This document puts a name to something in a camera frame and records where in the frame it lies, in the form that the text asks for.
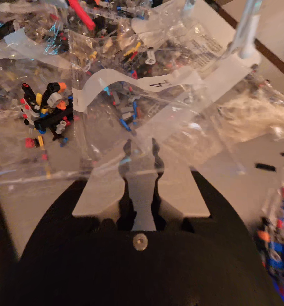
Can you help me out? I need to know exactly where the crumpled clear plastic bag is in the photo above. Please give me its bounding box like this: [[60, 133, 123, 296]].
[[254, 184, 284, 288]]

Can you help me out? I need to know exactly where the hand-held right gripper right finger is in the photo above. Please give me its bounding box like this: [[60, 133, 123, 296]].
[[151, 138, 211, 231]]

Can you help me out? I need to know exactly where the white shelf bracket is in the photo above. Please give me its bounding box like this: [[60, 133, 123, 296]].
[[230, 0, 263, 59]]

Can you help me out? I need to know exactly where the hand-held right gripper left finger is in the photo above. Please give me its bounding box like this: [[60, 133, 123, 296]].
[[72, 139, 137, 231]]

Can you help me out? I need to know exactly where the clear bag white strip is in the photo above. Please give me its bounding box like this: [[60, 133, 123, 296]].
[[70, 14, 253, 178]]

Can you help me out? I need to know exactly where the black orange lego assembly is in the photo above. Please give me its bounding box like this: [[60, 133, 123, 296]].
[[20, 81, 75, 142]]

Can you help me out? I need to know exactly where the yellow lego axle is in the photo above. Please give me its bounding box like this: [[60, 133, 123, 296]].
[[37, 135, 52, 179]]

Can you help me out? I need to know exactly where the large clear lego parts bag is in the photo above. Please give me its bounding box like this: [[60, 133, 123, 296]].
[[204, 59, 284, 144]]

